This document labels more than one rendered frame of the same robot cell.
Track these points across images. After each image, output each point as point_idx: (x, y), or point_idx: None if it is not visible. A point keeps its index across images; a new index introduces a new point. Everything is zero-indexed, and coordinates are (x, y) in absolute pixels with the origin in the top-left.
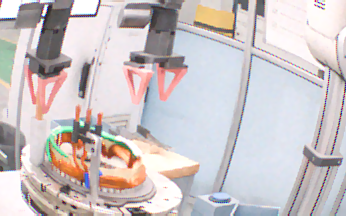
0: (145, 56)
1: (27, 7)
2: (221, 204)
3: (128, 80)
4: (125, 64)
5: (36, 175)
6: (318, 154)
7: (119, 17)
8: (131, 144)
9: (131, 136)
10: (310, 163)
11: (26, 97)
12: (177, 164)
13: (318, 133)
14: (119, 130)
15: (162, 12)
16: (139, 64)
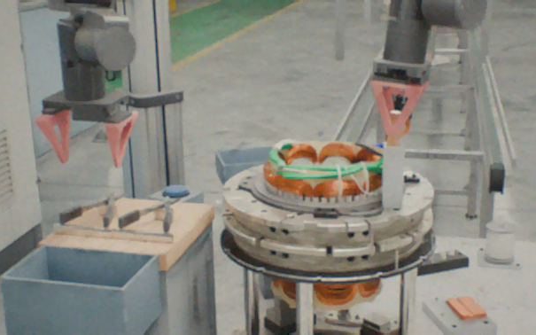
0: (123, 97)
1: None
2: (192, 190)
3: (119, 141)
4: (121, 120)
5: (424, 196)
6: (175, 89)
7: (112, 51)
8: (285, 140)
9: (113, 211)
10: (168, 105)
11: None
12: (130, 201)
13: (157, 74)
14: (109, 216)
15: None
16: (117, 112)
